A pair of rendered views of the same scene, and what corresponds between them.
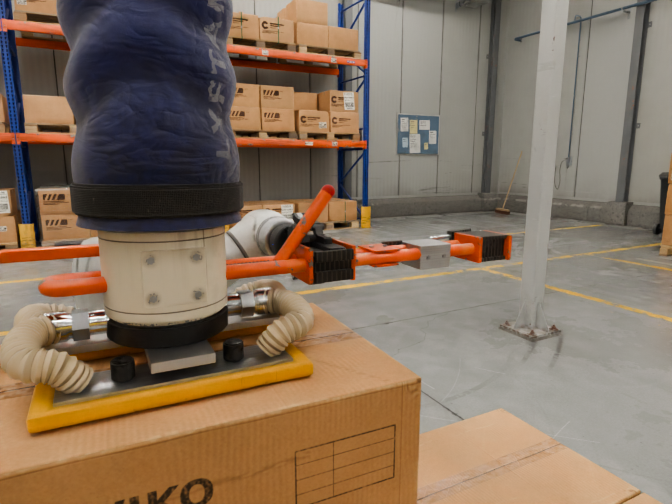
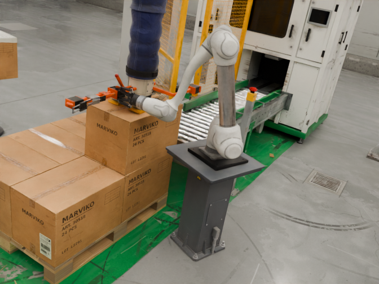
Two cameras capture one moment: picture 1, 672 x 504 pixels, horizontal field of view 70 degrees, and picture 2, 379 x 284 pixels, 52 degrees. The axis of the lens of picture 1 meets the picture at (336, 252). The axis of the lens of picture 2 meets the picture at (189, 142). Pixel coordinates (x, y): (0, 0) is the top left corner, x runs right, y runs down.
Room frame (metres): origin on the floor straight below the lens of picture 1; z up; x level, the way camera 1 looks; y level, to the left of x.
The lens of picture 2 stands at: (3.09, -0.92, 1.91)
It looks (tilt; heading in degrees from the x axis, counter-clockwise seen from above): 24 degrees down; 145
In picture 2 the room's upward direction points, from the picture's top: 10 degrees clockwise
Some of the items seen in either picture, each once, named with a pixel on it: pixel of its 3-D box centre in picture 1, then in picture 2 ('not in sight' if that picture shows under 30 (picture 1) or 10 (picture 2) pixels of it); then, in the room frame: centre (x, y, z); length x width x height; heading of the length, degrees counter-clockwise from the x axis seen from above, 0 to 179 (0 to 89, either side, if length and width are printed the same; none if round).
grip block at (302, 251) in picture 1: (322, 260); (116, 92); (0.79, 0.02, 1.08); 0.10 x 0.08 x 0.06; 27
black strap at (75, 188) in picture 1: (161, 195); (142, 70); (0.68, 0.25, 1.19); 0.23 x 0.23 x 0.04
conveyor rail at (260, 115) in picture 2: not in sight; (249, 122); (0.25, 1.75, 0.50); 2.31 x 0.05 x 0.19; 117
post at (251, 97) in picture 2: not in sight; (240, 144); (0.68, 1.30, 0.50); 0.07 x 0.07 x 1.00; 27
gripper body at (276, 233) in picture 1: (294, 244); (133, 99); (0.94, 0.08, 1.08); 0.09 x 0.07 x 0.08; 27
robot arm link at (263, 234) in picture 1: (281, 238); (142, 102); (1.00, 0.12, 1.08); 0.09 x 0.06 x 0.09; 117
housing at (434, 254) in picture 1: (425, 253); (92, 99); (0.88, -0.17, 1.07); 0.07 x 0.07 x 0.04; 27
